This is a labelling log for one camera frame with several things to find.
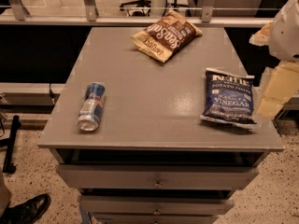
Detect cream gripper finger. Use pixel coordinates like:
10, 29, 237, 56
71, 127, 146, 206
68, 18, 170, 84
249, 22, 272, 46
257, 61, 299, 118

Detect brown chip bag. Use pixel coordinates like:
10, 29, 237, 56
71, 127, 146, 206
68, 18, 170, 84
131, 10, 203, 63

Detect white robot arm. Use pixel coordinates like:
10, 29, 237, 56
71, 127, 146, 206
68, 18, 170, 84
249, 0, 299, 118

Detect blue kettle chip bag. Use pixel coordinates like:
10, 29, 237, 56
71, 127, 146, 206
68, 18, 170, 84
201, 68, 257, 130

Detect blue silver energy drink can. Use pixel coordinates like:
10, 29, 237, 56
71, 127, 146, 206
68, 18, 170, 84
78, 82, 105, 132

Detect drawer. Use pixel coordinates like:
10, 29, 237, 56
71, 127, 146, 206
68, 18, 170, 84
79, 196, 235, 216
57, 165, 259, 190

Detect top drawer front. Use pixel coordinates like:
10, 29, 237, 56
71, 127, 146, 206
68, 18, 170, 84
57, 165, 259, 190

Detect black metal stand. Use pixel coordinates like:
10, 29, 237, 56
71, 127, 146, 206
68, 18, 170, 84
0, 115, 21, 174

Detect black leather shoe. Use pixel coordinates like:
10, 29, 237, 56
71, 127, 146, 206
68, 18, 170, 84
0, 193, 51, 224

